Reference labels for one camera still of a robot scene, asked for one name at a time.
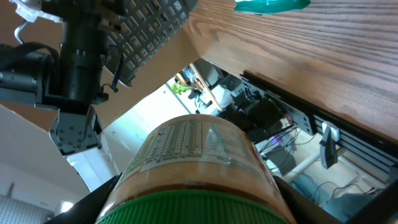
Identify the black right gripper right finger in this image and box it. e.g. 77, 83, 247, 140
272, 175, 342, 224

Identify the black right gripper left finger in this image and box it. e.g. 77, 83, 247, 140
45, 174, 121, 224

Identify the green lid glass jar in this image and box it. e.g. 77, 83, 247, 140
96, 114, 295, 223

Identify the green white glove package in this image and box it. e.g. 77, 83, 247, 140
234, 0, 311, 15

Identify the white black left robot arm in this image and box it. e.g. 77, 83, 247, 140
1, 0, 125, 191

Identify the grey plastic mesh basket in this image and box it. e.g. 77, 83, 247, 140
105, 0, 197, 88

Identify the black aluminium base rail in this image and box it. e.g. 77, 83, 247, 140
240, 71, 397, 182

